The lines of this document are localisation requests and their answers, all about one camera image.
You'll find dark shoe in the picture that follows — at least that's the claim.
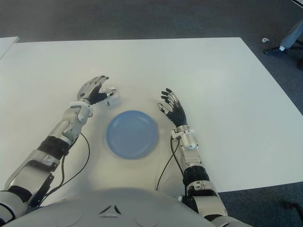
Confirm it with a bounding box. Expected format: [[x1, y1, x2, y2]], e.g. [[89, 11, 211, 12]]
[[263, 46, 291, 56]]

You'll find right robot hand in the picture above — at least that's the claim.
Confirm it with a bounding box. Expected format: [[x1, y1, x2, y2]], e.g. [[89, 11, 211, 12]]
[[156, 87, 189, 127]]

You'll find white side table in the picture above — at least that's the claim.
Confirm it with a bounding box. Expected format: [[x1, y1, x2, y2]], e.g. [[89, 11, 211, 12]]
[[0, 36, 19, 60]]

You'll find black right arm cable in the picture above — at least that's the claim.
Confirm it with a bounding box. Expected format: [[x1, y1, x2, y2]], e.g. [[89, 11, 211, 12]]
[[155, 136, 187, 191]]

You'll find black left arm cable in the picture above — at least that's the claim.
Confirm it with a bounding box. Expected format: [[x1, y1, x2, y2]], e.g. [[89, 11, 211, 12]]
[[51, 132, 90, 190]]

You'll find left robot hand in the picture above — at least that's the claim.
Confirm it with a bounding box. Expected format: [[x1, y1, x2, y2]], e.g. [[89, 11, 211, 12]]
[[77, 75, 118, 105]]

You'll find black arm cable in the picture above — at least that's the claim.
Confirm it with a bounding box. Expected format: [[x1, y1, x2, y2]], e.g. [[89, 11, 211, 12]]
[[51, 132, 90, 190], [155, 136, 187, 191]]

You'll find grey trouser leg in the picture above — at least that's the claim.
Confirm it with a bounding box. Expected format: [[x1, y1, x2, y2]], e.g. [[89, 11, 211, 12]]
[[280, 20, 303, 50]]

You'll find grey robot torso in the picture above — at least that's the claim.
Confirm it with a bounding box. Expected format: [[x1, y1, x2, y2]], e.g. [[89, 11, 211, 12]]
[[7, 186, 258, 227]]

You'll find blue plate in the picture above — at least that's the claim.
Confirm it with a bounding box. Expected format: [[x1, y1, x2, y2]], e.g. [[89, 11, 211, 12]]
[[106, 110, 159, 159]]

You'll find black chair base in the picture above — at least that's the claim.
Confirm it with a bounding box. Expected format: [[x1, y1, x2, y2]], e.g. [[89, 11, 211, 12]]
[[290, 42, 303, 70]]

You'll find white charger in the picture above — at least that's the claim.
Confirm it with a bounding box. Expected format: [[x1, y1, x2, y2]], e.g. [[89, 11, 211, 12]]
[[107, 93, 121, 107]]

